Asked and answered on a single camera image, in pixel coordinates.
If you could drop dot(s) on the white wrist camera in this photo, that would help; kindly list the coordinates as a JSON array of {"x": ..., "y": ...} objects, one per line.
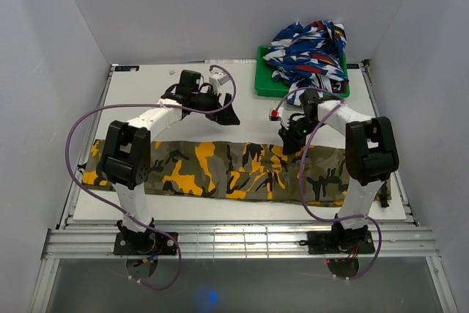
[
  {"x": 279, "y": 115},
  {"x": 217, "y": 79}
]

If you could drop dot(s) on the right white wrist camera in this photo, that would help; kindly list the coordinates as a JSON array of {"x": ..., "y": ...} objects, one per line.
[{"x": 279, "y": 115}]

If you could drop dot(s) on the aluminium frame rail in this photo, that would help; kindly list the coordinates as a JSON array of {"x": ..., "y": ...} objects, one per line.
[{"x": 234, "y": 241}]

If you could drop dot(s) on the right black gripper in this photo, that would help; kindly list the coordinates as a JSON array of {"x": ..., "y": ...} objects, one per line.
[{"x": 291, "y": 144}]

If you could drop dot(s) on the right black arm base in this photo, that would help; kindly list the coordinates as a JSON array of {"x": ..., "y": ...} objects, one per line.
[{"x": 341, "y": 249}]

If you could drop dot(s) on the green plastic tray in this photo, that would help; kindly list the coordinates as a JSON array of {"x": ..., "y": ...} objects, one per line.
[{"x": 265, "y": 86}]

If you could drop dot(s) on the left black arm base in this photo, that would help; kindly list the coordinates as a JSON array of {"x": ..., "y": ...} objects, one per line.
[{"x": 165, "y": 245}]

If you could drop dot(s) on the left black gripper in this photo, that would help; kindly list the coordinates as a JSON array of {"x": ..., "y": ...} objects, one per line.
[{"x": 225, "y": 116}]

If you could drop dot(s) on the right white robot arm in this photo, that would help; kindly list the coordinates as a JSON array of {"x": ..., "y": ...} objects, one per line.
[{"x": 370, "y": 159}]

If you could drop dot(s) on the camouflage yellow green trousers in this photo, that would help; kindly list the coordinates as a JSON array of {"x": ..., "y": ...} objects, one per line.
[{"x": 248, "y": 172}]

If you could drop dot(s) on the blue white red trousers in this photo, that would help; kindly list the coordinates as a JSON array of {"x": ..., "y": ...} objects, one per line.
[{"x": 309, "y": 56}]

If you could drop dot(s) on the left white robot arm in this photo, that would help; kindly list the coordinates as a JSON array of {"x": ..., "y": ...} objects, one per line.
[{"x": 126, "y": 158}]

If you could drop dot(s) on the left dark corner label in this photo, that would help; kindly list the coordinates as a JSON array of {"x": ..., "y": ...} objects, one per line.
[{"x": 126, "y": 68}]

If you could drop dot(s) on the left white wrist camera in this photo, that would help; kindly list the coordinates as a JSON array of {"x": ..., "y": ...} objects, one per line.
[{"x": 217, "y": 79}]

